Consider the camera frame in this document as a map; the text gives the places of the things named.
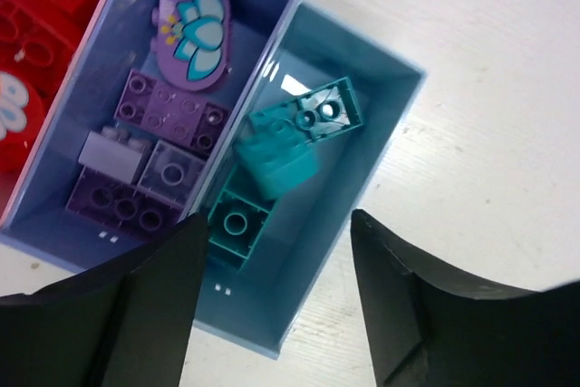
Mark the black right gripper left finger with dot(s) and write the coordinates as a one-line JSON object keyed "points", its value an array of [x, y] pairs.
{"points": [[126, 322]]}

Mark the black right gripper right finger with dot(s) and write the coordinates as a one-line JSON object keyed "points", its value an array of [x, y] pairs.
{"points": [[429, 323]]}

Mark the dark purple lego bricks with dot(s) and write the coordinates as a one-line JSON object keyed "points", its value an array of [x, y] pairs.
{"points": [[153, 109]]}

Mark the purple lotus lego piece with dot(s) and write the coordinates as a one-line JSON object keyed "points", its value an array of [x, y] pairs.
{"points": [[192, 43]]}

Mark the red legos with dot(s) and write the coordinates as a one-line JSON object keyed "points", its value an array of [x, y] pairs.
{"points": [[40, 37]]}

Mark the lavender square lego brick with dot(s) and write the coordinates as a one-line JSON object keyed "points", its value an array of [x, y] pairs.
{"points": [[159, 168]]}

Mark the light blue bin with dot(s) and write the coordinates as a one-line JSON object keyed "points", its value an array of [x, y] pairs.
{"points": [[265, 255]]}

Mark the dark blue bin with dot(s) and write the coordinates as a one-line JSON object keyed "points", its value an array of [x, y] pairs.
{"points": [[118, 41]]}

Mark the pink bin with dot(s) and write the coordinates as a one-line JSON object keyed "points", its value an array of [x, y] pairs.
{"points": [[10, 181]]}

